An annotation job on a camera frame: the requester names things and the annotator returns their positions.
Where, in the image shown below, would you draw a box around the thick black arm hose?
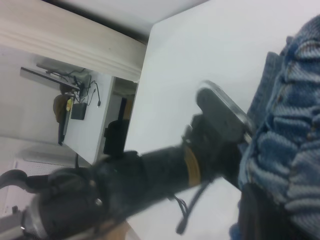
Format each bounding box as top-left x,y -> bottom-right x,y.
0,169 -> 51,195

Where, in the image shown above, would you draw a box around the brown chair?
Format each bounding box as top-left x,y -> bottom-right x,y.
52,93 -> 74,124

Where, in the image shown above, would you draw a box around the blue denim jeans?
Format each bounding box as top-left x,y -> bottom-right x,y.
229,14 -> 320,240

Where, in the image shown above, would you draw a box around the grey desk shelf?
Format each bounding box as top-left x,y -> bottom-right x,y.
20,66 -> 86,92

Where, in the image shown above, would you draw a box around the thin black cable with plug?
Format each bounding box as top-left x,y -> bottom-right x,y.
88,79 -> 103,109

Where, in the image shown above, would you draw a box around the white side table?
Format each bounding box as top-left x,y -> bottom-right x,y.
62,74 -> 116,164

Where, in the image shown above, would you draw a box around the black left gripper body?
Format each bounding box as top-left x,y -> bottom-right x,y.
181,113 -> 245,186

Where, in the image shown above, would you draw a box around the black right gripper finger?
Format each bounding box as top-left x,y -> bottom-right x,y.
238,183 -> 306,240

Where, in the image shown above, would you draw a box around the black office chair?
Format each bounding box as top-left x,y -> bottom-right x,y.
102,119 -> 131,159

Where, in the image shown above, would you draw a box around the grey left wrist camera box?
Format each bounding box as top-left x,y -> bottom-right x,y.
196,79 -> 256,146

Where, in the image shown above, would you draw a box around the black hanging cable with plug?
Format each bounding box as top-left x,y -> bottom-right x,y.
168,179 -> 211,235

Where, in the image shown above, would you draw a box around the small black box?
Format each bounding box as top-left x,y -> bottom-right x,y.
70,103 -> 88,121

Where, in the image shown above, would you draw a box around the white moulded beam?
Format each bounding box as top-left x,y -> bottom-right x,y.
0,0 -> 150,82

